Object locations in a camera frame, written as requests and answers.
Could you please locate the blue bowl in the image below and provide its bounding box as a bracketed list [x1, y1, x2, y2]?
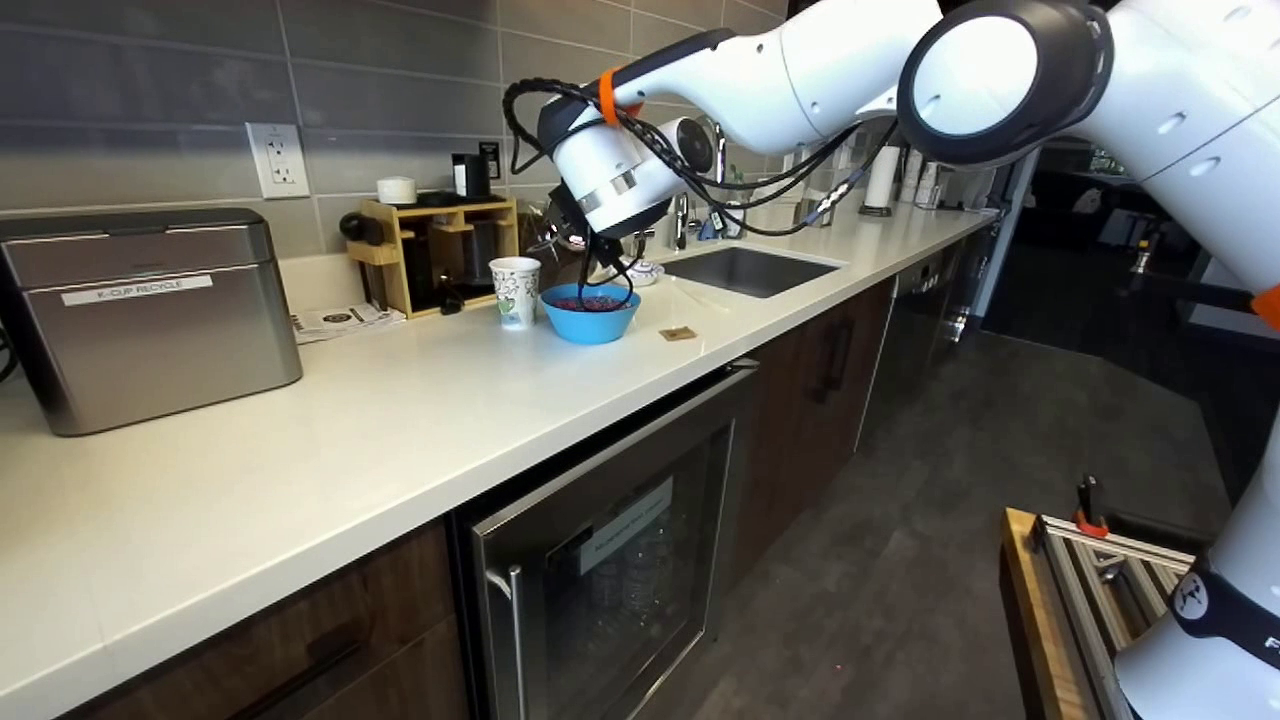
[534, 280, 643, 348]

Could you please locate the dark steel rice cooker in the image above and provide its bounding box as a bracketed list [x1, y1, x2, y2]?
[516, 195, 573, 292]

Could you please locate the white soap bottle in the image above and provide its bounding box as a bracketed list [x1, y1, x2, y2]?
[904, 148, 934, 214]

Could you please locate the dark wood drawer cabinet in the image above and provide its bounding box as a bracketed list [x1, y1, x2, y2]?
[54, 515, 471, 720]

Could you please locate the wooden countertop organizer rack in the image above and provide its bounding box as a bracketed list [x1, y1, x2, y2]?
[338, 195, 529, 320]

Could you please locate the black cylinder canister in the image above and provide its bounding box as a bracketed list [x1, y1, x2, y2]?
[446, 136, 504, 203]

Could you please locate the undercounter glass door fridge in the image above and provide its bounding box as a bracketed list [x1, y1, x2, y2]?
[457, 357, 763, 720]

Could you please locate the black dishwasher front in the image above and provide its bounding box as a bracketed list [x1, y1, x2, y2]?
[864, 238, 997, 457]

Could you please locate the wooden tool cart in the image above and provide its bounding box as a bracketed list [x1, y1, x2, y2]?
[997, 505, 1198, 720]

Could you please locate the white flat packet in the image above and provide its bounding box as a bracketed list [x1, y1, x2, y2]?
[295, 301, 393, 346]

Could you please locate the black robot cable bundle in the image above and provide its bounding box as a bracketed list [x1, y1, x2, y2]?
[500, 77, 872, 292]

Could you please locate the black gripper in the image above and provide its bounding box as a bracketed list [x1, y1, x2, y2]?
[540, 195, 641, 313]

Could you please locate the red black clamp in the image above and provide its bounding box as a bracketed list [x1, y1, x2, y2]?
[1072, 471, 1112, 543]

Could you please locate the white wall outlet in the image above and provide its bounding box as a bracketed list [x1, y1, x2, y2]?
[244, 122, 313, 201]

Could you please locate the chrome faucet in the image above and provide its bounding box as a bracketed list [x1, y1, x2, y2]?
[656, 179, 707, 259]

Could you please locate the white paper cup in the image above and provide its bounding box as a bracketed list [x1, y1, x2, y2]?
[485, 252, 545, 333]

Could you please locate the silver toaster oven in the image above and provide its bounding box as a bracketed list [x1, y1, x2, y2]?
[0, 203, 306, 442]

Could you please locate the dark background desk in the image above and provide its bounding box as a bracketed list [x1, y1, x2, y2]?
[1036, 136, 1251, 256]

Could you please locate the steel undermount sink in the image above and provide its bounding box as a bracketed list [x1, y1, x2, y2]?
[660, 245, 838, 301]

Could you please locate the dark wood sink cabinet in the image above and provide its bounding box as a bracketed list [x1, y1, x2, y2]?
[724, 276, 900, 592]

